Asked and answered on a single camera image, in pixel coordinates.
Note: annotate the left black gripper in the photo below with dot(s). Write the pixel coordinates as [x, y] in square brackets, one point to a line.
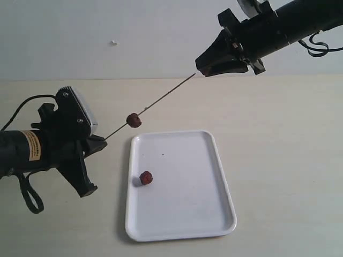
[63, 150]

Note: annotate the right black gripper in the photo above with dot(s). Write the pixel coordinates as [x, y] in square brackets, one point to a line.
[243, 44]

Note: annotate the thin metal skewer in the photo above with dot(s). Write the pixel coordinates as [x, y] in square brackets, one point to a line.
[152, 104]

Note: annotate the dried red date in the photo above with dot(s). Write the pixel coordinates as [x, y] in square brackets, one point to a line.
[207, 72]
[133, 120]
[146, 178]

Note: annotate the dried red date front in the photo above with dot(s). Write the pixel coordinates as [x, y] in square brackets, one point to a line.
[207, 72]

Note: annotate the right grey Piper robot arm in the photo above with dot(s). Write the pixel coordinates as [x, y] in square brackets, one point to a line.
[302, 20]

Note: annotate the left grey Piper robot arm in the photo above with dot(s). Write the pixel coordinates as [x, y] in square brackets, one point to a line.
[20, 151]

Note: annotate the white plastic tray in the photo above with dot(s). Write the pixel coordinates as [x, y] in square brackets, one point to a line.
[188, 197]

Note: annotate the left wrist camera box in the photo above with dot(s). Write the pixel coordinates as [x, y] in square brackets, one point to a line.
[76, 114]

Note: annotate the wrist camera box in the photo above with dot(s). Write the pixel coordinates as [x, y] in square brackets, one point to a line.
[251, 8]
[76, 114]

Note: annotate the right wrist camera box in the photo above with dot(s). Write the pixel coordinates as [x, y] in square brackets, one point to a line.
[251, 8]

